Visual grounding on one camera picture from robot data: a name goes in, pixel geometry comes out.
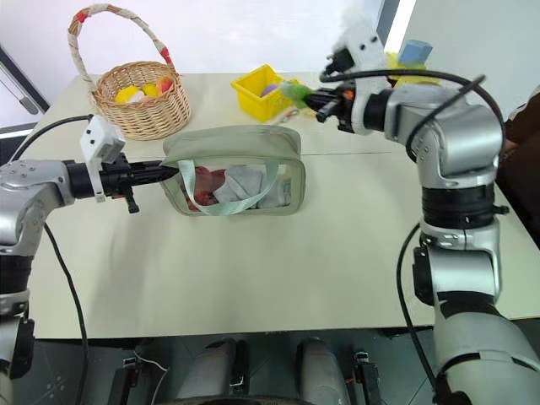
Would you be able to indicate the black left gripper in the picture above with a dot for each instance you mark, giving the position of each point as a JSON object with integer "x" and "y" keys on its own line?
{"x": 115, "y": 179}

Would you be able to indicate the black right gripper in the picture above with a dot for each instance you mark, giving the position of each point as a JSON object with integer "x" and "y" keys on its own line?
{"x": 339, "y": 104}

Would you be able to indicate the green pouch with clear window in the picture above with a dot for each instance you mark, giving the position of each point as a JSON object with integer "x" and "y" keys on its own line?
{"x": 236, "y": 143}

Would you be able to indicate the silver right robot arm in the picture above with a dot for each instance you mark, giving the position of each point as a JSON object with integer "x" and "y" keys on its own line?
{"x": 455, "y": 143}

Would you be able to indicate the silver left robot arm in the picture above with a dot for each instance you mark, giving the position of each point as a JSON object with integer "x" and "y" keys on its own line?
{"x": 29, "y": 190}

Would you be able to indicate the red item inside pouch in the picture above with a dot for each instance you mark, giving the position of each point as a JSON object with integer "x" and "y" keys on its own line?
{"x": 206, "y": 197}

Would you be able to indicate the yellow plush toy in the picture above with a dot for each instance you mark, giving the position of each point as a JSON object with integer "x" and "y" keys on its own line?
{"x": 125, "y": 93}
{"x": 150, "y": 89}

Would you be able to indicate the orange plush toy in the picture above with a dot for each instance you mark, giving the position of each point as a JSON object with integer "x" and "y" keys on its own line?
{"x": 165, "y": 85}

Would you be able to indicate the grey cloth inside pouch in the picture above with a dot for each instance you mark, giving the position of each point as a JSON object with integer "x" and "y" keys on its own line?
{"x": 244, "y": 183}

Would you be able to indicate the purple small toy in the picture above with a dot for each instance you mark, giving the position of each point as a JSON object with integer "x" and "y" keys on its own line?
{"x": 270, "y": 88}

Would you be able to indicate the yellow plastic bin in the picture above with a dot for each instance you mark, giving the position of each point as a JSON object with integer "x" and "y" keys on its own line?
{"x": 253, "y": 101}

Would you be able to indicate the yellow flat container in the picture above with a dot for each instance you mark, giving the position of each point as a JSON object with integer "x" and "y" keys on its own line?
{"x": 411, "y": 78}

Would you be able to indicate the light blue block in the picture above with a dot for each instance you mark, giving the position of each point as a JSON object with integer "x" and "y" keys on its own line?
{"x": 415, "y": 52}

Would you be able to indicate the grey rounded shape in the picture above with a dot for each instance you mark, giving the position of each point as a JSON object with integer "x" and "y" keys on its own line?
{"x": 322, "y": 373}
{"x": 211, "y": 371}

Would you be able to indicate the person in brown clothing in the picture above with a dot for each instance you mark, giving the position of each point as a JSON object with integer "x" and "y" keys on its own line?
{"x": 521, "y": 169}

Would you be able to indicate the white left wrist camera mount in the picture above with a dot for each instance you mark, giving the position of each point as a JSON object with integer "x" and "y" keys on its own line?
{"x": 98, "y": 139}

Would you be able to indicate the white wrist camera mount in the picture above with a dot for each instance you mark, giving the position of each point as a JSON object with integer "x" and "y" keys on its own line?
{"x": 98, "y": 139}
{"x": 366, "y": 55}

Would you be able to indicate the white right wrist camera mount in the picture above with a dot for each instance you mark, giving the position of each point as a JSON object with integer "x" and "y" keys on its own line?
{"x": 366, "y": 55}

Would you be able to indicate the black bracket under table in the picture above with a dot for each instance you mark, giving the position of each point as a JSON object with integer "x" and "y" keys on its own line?
{"x": 366, "y": 377}
{"x": 125, "y": 381}

